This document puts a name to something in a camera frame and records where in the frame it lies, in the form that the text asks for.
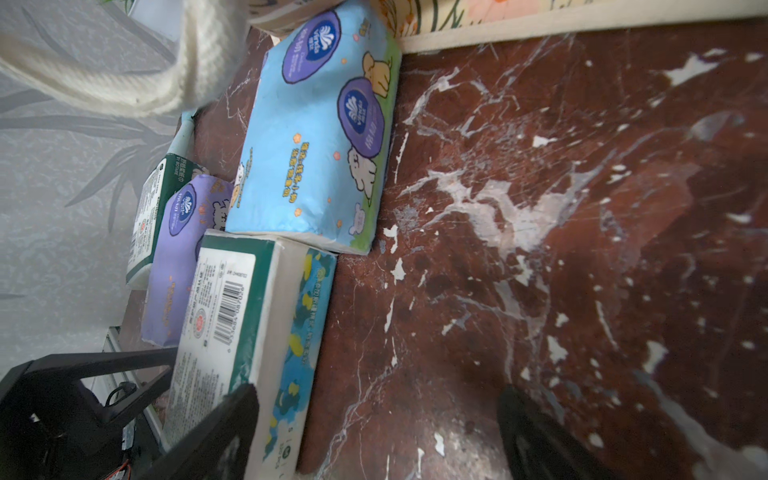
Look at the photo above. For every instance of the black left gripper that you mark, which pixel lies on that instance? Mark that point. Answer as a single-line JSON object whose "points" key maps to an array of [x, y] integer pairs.
{"points": [[50, 389]]}

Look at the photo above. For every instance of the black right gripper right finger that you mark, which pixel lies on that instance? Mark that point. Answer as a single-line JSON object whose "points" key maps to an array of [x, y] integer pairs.
{"points": [[538, 447]]}

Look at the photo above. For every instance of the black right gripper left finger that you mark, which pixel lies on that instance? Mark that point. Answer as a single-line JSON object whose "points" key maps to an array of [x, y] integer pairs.
{"points": [[219, 446]]}

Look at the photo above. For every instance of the purple tissue pack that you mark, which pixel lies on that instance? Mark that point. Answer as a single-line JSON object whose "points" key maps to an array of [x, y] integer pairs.
{"points": [[200, 205]]}

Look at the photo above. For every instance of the light blue cartoon tissue pack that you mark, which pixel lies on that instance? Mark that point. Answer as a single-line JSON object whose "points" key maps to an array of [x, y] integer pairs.
{"points": [[314, 159]]}

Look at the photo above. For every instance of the cream floral canvas tote bag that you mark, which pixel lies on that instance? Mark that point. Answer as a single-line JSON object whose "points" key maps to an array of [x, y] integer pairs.
{"points": [[212, 39]]}

